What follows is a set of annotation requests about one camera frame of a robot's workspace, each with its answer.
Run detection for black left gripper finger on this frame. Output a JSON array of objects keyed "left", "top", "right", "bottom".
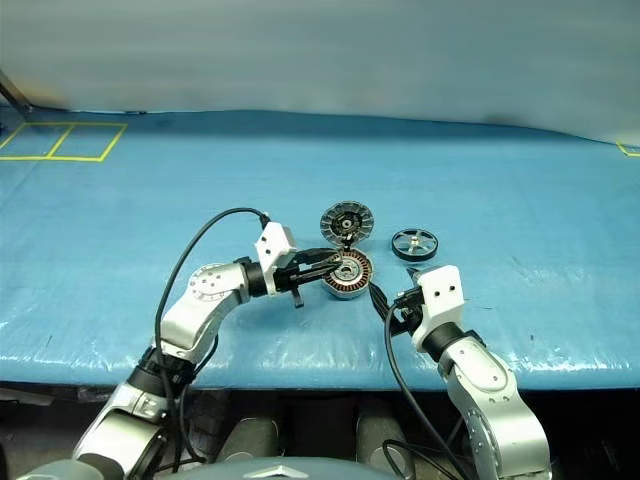
[
  {"left": 298, "top": 248, "right": 335, "bottom": 267},
  {"left": 299, "top": 266, "right": 337, "bottom": 287}
]

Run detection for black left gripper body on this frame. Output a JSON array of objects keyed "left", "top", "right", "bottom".
[{"left": 273, "top": 251, "right": 307, "bottom": 309}]

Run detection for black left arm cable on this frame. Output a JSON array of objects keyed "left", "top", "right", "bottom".
[{"left": 153, "top": 207, "right": 274, "bottom": 474}]

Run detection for metal stand leg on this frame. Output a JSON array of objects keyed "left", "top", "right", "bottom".
[{"left": 0, "top": 67, "right": 34, "bottom": 114}]

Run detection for round silver motor lid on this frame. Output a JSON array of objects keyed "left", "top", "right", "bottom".
[{"left": 318, "top": 199, "right": 375, "bottom": 250}]

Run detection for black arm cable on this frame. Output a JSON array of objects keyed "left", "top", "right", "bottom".
[
  {"left": 382, "top": 297, "right": 481, "bottom": 480},
  {"left": 153, "top": 207, "right": 274, "bottom": 474}
]

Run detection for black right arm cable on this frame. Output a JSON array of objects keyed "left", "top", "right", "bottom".
[{"left": 382, "top": 297, "right": 481, "bottom": 480}]

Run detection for round motor housing copper windings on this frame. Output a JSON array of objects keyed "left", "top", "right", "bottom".
[{"left": 319, "top": 249, "right": 375, "bottom": 301}]

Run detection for yellow tape double square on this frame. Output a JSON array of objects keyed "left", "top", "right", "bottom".
[{"left": 0, "top": 122, "right": 129, "bottom": 164}]

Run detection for grey rounded cylinder shape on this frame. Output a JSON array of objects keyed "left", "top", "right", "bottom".
[
  {"left": 219, "top": 417, "right": 279, "bottom": 464},
  {"left": 355, "top": 414, "right": 416, "bottom": 480}
]

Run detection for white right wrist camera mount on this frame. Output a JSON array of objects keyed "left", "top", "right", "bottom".
[{"left": 407, "top": 264, "right": 467, "bottom": 327}]

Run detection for black spoked rotor wheel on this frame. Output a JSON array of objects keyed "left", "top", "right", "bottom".
[{"left": 390, "top": 228, "right": 437, "bottom": 261}]

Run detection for grey robot torso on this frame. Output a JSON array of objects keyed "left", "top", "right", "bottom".
[{"left": 14, "top": 454, "right": 381, "bottom": 480}]

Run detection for blue plastic table cover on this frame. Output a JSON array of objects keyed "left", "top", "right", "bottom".
[{"left": 0, "top": 107, "right": 640, "bottom": 394}]

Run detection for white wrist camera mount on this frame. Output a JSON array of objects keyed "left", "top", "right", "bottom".
[
  {"left": 407, "top": 264, "right": 467, "bottom": 327},
  {"left": 254, "top": 221, "right": 300, "bottom": 296}
]

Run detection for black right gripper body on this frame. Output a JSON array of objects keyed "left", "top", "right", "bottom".
[{"left": 393, "top": 287, "right": 426, "bottom": 331}]

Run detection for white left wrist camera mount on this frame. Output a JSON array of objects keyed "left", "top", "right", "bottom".
[{"left": 254, "top": 221, "right": 300, "bottom": 296}]

